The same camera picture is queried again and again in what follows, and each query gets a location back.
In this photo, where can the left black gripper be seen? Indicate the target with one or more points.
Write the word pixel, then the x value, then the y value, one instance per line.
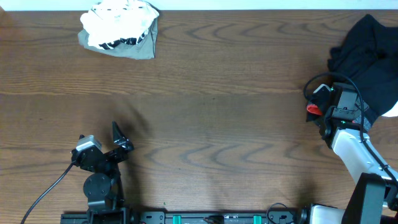
pixel 104 154

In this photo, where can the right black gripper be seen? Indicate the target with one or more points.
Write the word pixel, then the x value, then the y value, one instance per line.
pixel 357 109

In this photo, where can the black shorts red waistband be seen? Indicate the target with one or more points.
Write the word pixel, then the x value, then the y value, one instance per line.
pixel 368 58

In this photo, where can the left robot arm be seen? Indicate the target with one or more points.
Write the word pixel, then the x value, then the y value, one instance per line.
pixel 103 188

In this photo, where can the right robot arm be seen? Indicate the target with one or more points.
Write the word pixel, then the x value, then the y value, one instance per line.
pixel 376 181

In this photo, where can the white crumpled garment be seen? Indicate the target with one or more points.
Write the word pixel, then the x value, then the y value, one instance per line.
pixel 393 112

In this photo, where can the olive green folded garment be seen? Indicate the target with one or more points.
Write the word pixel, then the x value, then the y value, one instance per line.
pixel 144 50

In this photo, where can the white printed shirt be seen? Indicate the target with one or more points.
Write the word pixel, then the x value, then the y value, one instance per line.
pixel 113 22

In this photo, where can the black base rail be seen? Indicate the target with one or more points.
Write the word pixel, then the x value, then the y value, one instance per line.
pixel 278 215

